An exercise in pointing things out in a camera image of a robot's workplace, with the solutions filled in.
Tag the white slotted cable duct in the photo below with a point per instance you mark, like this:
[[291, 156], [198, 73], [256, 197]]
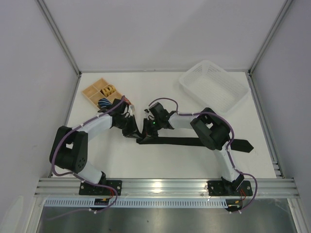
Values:
[[138, 203]]

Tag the colourful dotted rolled tie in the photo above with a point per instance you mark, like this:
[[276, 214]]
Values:
[[126, 100]]

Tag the aluminium mounting rail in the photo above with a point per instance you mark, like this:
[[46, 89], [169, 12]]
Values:
[[164, 188]]

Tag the yellow patterned rolled tie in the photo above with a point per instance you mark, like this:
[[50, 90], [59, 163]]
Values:
[[108, 90]]

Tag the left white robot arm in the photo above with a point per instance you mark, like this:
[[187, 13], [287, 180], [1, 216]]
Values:
[[69, 154]]

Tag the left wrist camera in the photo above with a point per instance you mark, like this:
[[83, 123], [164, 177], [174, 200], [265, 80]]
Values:
[[130, 109]]

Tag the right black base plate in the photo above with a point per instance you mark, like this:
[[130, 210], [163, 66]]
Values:
[[217, 188]]

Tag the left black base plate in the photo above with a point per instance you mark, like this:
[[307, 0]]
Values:
[[93, 190]]

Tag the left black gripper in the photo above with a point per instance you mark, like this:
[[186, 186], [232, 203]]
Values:
[[129, 129]]

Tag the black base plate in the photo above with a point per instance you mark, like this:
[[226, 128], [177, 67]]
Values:
[[93, 190], [217, 188]]

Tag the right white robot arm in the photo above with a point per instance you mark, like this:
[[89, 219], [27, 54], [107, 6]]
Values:
[[212, 131]]

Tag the black necktie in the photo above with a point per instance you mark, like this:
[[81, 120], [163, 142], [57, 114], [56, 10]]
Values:
[[237, 144]]

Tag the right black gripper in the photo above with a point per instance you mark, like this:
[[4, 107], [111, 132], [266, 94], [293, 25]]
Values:
[[148, 131]]

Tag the white plastic basket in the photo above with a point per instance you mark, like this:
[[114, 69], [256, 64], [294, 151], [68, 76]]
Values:
[[213, 87]]

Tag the blue striped rolled tie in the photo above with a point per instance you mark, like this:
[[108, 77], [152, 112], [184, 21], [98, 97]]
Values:
[[104, 102]]

